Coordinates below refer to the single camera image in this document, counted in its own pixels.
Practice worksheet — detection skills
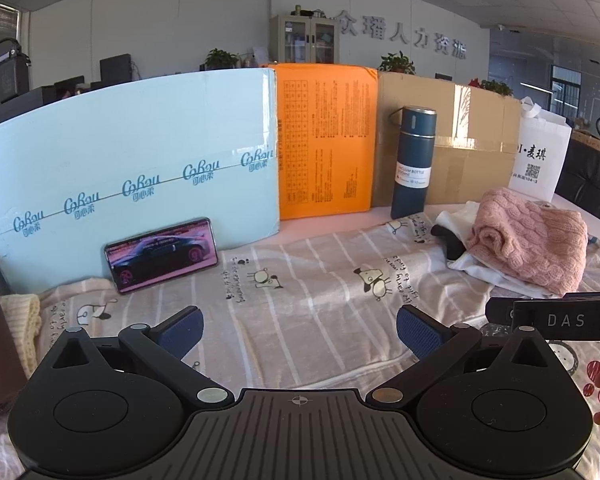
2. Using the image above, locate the white garment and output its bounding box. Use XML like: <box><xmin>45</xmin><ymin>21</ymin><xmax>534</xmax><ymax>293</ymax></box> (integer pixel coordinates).
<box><xmin>432</xmin><ymin>201</ymin><xmax>573</xmax><ymax>298</ymax></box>

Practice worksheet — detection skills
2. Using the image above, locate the pink knit sweater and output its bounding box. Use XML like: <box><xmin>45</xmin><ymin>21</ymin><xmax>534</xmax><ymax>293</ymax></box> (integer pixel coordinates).
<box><xmin>466</xmin><ymin>187</ymin><xmax>589</xmax><ymax>296</ymax></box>

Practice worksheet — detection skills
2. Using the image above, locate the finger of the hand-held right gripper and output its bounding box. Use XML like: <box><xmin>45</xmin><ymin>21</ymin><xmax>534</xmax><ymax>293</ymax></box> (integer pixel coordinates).
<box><xmin>485</xmin><ymin>297</ymin><xmax>518</xmax><ymax>323</ymax></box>

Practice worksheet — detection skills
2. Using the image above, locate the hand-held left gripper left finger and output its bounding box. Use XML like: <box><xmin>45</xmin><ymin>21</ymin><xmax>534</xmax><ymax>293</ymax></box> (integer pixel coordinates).
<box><xmin>40</xmin><ymin>306</ymin><xmax>236</xmax><ymax>408</ymax></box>

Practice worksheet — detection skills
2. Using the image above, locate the orange cardboard box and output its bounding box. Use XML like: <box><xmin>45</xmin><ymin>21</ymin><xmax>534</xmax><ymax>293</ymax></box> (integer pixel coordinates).
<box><xmin>260</xmin><ymin>62</ymin><xmax>379</xmax><ymax>221</ymax></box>

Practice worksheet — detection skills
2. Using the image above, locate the light blue cardboard box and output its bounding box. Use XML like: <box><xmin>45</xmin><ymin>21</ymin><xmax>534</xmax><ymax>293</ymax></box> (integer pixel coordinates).
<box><xmin>0</xmin><ymin>67</ymin><xmax>282</xmax><ymax>295</ymax></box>

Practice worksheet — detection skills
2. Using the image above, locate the black garment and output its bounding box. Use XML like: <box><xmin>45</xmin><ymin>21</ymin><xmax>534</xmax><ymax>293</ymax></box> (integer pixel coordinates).
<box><xmin>430</xmin><ymin>223</ymin><xmax>467</xmax><ymax>261</ymax></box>

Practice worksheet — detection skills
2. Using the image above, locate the red flowering potted plant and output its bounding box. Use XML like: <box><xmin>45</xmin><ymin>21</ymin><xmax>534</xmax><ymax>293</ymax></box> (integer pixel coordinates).
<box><xmin>472</xmin><ymin>78</ymin><xmax>514</xmax><ymax>97</ymax></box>

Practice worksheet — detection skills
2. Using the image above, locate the cream knit sweater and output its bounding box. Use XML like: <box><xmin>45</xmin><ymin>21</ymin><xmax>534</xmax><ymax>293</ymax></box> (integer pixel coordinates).
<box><xmin>0</xmin><ymin>294</ymin><xmax>42</xmax><ymax>378</ymax></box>

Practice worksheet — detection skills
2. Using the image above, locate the green potted plant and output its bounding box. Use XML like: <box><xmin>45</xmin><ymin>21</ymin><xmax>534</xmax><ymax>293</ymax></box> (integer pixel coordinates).
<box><xmin>377</xmin><ymin>51</ymin><xmax>417</xmax><ymax>76</ymax></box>
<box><xmin>202</xmin><ymin>48</ymin><xmax>242</xmax><ymax>71</ymax></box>

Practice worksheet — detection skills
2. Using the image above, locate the black quilted chair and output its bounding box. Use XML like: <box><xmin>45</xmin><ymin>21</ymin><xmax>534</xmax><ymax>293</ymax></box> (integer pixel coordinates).
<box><xmin>554</xmin><ymin>137</ymin><xmax>600</xmax><ymax>222</ymax></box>

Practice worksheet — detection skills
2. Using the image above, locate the silver wall lettering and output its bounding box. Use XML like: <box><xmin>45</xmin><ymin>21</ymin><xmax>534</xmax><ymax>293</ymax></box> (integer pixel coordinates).
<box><xmin>337</xmin><ymin>9</ymin><xmax>468</xmax><ymax>61</ymax></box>

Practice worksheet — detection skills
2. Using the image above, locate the white paper bag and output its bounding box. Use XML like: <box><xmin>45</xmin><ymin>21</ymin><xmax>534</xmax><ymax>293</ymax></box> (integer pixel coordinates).
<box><xmin>507</xmin><ymin>96</ymin><xmax>572</xmax><ymax>201</ymax></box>

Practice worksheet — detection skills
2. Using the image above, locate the dark blue vacuum bottle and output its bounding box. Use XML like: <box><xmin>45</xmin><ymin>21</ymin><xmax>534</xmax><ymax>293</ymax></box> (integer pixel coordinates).
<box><xmin>389</xmin><ymin>106</ymin><xmax>438</xmax><ymax>220</ymax></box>

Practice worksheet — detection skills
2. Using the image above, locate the grey glass door cabinet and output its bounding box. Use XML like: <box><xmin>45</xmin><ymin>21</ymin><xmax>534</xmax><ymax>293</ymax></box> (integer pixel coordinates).
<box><xmin>271</xmin><ymin>12</ymin><xmax>342</xmax><ymax>66</ymax></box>

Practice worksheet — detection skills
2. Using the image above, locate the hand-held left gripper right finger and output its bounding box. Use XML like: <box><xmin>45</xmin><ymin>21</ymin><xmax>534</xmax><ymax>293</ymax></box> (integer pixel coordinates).
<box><xmin>365</xmin><ymin>304</ymin><xmax>563</xmax><ymax>408</ymax></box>

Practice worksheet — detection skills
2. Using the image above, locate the white red printed cloth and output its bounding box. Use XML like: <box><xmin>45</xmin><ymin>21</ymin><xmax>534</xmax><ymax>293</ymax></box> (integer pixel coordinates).
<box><xmin>545</xmin><ymin>340</ymin><xmax>600</xmax><ymax>413</ymax></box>

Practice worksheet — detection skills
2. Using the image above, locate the cartoon dog printed blanket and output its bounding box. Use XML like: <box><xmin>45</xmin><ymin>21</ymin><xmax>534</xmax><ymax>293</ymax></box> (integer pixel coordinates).
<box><xmin>0</xmin><ymin>212</ymin><xmax>600</xmax><ymax>480</ymax></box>

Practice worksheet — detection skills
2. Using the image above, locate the brown cardboard box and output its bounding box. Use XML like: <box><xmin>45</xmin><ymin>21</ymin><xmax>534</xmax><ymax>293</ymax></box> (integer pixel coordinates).
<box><xmin>371</xmin><ymin>71</ymin><xmax>522</xmax><ymax>208</ymax></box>

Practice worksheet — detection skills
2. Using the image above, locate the smartphone with lit screen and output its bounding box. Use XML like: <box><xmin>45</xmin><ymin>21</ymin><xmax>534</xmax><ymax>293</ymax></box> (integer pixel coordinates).
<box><xmin>104</xmin><ymin>216</ymin><xmax>218</xmax><ymax>294</ymax></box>

